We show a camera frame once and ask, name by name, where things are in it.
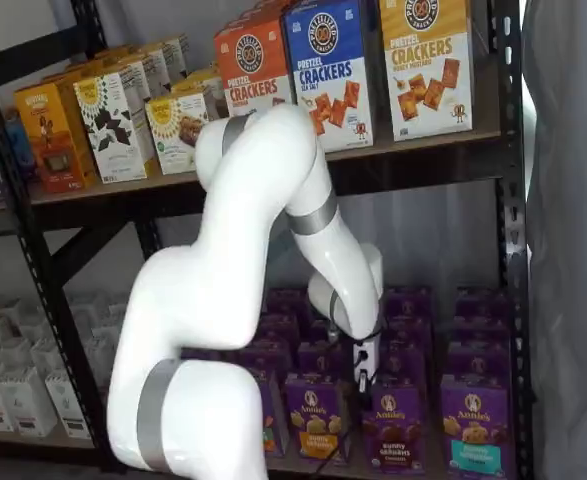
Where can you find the purple Annie's chocolate grahams box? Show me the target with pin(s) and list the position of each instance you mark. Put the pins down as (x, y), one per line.
(403, 362)
(408, 300)
(395, 440)
(408, 330)

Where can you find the orange cookie box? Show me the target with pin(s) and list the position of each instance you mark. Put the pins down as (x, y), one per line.
(48, 140)
(88, 67)

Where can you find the purple Annie's hidden veggies box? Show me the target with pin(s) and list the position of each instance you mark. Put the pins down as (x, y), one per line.
(268, 357)
(275, 430)
(285, 302)
(278, 327)

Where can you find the purple Annie's box teal label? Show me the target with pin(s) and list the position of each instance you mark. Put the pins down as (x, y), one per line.
(478, 430)
(480, 330)
(478, 360)
(480, 302)

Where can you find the yellow pretzel crackers box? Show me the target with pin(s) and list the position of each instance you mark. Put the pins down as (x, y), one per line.
(423, 75)

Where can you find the wooden shelf board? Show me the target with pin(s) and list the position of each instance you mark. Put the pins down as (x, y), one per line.
(298, 470)
(123, 190)
(33, 442)

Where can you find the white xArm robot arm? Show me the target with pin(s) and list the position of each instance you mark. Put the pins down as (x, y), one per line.
(198, 300)

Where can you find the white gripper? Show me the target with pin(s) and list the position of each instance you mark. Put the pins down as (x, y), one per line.
(369, 362)

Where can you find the white Sweet Thins box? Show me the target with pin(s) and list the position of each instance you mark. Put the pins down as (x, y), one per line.
(175, 55)
(143, 80)
(108, 130)

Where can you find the pale backdrop sheet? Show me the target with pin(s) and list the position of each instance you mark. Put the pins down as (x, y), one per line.
(573, 250)

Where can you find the orange cheddar pretzel crackers box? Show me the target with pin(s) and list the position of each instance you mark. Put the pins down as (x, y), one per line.
(253, 65)
(258, 12)

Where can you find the blue pretzel crackers box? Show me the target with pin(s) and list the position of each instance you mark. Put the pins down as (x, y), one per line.
(333, 50)

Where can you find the Simple Mills bar box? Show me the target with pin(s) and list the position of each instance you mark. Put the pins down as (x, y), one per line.
(173, 135)
(203, 92)

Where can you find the purple Annie's box yellow label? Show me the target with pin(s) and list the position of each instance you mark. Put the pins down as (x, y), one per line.
(315, 430)
(320, 357)
(318, 332)

